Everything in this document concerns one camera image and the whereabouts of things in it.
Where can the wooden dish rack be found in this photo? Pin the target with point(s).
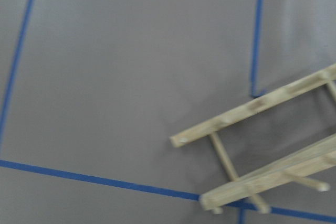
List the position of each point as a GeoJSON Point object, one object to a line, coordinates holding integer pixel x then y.
{"type": "Point", "coordinates": [282, 137]}

